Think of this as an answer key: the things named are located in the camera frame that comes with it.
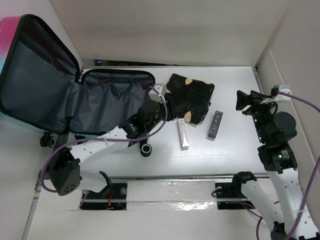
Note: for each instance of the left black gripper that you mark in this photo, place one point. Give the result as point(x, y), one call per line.
point(159, 104)

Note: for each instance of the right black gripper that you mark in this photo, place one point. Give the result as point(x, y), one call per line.
point(243, 99)

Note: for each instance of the dark grey slim box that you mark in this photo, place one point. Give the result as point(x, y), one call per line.
point(215, 124)

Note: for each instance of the white slim cosmetic box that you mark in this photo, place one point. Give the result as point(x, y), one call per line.
point(183, 136)

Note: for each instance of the black garment with patches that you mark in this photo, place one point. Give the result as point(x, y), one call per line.
point(192, 96)

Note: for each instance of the pink and teal kids suitcase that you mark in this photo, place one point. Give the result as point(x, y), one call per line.
point(42, 86)

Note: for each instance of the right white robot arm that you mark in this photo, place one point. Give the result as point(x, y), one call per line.
point(289, 219)

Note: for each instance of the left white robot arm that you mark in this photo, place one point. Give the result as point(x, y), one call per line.
point(63, 167)

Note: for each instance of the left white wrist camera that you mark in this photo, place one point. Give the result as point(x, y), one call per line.
point(160, 87)

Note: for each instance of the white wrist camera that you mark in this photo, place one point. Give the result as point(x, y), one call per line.
point(280, 91)
point(160, 87)

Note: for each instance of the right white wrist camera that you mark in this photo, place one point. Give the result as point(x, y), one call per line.
point(280, 91)

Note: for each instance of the aluminium front rail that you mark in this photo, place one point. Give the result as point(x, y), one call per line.
point(173, 178)

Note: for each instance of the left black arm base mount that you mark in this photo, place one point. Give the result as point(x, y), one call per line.
point(113, 197)

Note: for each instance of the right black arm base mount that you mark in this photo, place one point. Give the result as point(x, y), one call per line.
point(228, 198)

